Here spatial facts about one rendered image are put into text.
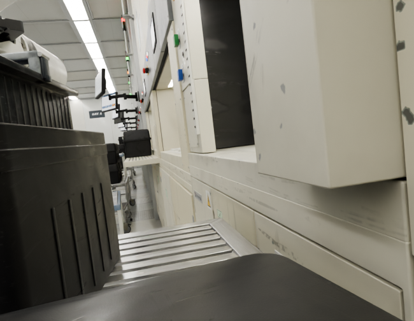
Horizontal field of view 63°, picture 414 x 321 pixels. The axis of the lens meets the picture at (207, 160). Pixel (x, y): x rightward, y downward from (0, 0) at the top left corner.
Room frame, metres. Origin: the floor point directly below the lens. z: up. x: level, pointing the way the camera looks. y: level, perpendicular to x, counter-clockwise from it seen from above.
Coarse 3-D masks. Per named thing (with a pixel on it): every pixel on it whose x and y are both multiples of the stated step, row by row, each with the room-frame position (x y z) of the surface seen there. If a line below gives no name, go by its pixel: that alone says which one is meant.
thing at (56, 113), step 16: (0, 64) 0.25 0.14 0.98; (16, 64) 0.27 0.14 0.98; (32, 64) 0.32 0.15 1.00; (0, 80) 0.27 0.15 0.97; (16, 80) 0.30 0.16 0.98; (32, 80) 0.32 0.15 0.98; (48, 80) 0.33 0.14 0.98; (0, 96) 0.27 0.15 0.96; (16, 96) 0.29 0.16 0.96; (32, 96) 0.32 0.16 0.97; (48, 96) 0.36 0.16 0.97; (64, 96) 0.42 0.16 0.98; (0, 112) 0.26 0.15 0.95; (16, 112) 0.29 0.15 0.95; (32, 112) 0.32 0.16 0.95; (48, 112) 0.36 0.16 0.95; (64, 112) 0.41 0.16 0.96; (64, 128) 0.40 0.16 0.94
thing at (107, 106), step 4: (112, 92) 5.28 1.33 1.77; (116, 92) 5.22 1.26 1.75; (104, 96) 5.42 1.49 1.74; (104, 100) 5.42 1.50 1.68; (108, 100) 5.34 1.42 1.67; (112, 100) 5.27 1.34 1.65; (116, 100) 5.21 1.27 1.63; (104, 104) 5.41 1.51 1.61; (108, 104) 5.33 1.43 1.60; (112, 104) 5.26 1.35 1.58; (116, 104) 5.20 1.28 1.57; (104, 108) 5.40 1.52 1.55; (108, 108) 5.33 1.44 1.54; (112, 108) 5.26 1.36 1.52; (116, 108) 5.20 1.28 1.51; (136, 108) 5.41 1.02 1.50; (104, 112) 5.45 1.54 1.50; (116, 112) 5.36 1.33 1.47; (136, 112) 5.40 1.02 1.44
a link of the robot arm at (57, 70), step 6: (36, 48) 0.52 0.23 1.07; (42, 48) 0.55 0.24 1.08; (48, 54) 0.57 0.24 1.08; (54, 60) 0.59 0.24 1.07; (60, 60) 0.63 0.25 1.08; (54, 66) 0.58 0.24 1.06; (60, 66) 0.61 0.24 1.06; (54, 72) 0.58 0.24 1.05; (60, 72) 0.60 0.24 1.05; (66, 72) 0.64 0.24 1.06; (54, 78) 0.58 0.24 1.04; (60, 78) 0.61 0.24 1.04; (66, 78) 0.64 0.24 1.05
